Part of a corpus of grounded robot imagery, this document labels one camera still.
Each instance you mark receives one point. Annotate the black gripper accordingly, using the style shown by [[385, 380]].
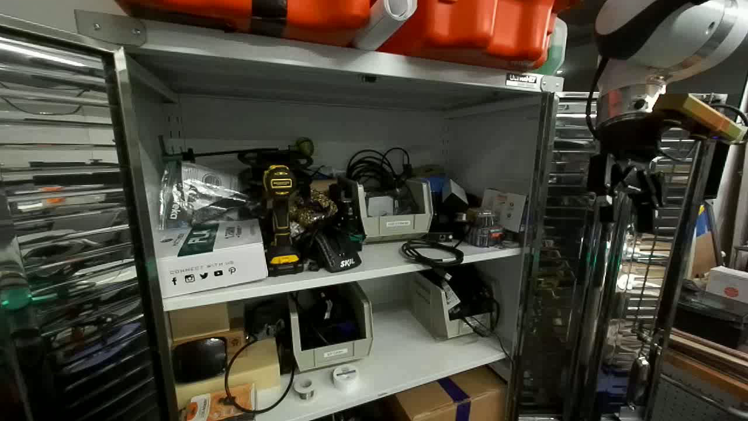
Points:
[[634, 194]]

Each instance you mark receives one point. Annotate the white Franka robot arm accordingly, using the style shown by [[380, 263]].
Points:
[[670, 35]]

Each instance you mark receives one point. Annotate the white box with red logo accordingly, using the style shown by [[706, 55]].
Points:
[[727, 283]]

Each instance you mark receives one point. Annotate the small black box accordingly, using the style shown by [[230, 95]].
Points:
[[450, 211]]

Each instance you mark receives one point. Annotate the gray plastic storage bin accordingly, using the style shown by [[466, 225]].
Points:
[[329, 352], [433, 307]]

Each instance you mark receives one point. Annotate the cardboard box with blue tape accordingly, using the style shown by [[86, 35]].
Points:
[[452, 399]]

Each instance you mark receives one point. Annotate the white printed cardboard box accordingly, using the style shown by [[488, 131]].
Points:
[[210, 259]]

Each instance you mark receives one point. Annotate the brown cardboard box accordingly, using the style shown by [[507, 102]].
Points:
[[235, 362]]

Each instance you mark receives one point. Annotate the small orange printed box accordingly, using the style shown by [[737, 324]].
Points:
[[213, 406]]

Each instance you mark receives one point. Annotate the white card sheet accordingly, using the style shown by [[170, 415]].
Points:
[[506, 206]]

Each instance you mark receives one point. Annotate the battery blister pack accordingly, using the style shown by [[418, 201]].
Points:
[[485, 225]]

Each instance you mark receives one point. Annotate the orange plastic case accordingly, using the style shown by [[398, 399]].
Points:
[[475, 30], [235, 11]]

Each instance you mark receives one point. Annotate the white metal shelf unit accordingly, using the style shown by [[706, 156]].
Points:
[[405, 352]]

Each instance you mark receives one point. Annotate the black battery charger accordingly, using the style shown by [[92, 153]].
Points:
[[338, 249]]

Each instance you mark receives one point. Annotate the white plastic tube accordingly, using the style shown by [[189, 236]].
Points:
[[385, 22]]

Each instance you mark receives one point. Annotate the white tape roll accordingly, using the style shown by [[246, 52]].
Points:
[[343, 378], [305, 386]]

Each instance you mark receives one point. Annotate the clear plastic bag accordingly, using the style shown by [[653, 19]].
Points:
[[195, 190]]

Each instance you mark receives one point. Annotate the black round device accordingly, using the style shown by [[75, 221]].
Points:
[[200, 358]]

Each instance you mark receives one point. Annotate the slatted steel rack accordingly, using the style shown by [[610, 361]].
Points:
[[61, 234]]

